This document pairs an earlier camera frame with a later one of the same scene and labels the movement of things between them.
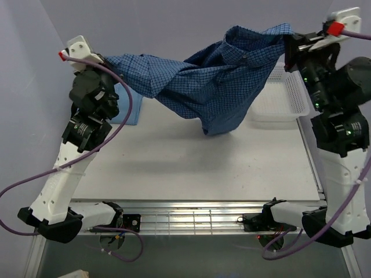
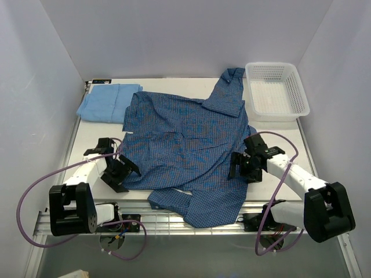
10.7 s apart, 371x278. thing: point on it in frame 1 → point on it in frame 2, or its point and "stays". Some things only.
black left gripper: [101, 68] → [126, 171]
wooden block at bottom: [79, 273] stays
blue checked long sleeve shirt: [222, 85] → [179, 142]
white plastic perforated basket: [283, 98] stays
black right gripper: [293, 56] → [252, 177]
